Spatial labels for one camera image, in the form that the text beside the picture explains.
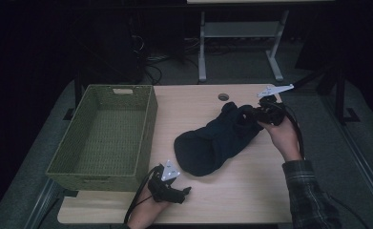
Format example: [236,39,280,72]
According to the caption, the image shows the tangle of floor cables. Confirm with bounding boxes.
[131,33,201,86]

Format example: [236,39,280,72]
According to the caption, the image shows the person's right hand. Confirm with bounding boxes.
[259,116,303,163]

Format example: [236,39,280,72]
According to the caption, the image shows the green woven basket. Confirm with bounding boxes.
[45,83,159,193]

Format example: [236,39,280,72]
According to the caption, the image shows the black floor stand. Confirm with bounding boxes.
[293,61,362,126]

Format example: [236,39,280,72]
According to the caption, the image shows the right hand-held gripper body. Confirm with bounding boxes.
[252,83,295,127]

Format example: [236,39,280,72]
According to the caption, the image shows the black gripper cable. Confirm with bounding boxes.
[279,102,306,160]
[123,165,163,224]

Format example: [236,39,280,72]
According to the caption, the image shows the person's left hand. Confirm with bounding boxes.
[127,190,173,229]

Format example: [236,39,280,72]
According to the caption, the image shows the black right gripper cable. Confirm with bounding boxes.
[279,102,306,160]

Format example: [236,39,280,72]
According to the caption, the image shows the dark blue knitted garment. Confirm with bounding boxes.
[173,101,265,177]

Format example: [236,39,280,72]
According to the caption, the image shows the black cable on floor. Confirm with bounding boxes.
[329,194,371,229]

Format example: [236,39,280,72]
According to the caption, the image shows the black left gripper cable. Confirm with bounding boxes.
[123,165,163,224]

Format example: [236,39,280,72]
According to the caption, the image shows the white metal desk frame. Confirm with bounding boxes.
[197,10,291,84]

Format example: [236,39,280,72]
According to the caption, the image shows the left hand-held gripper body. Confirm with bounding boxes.
[148,159,186,205]

